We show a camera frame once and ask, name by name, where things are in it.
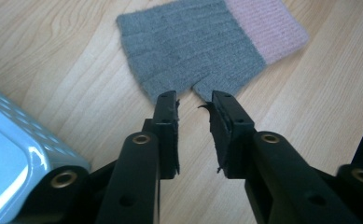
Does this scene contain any light blue perforated plastic basket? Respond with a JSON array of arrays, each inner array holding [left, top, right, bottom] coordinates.
[[0, 81, 91, 224]]

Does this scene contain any grey and pink knitted sock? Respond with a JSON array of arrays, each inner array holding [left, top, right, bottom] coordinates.
[[116, 0, 310, 104]]

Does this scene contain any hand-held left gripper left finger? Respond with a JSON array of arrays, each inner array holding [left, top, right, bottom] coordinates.
[[142, 90, 181, 180]]

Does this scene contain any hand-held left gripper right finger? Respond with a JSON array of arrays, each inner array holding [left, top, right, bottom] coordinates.
[[198, 90, 257, 180]]

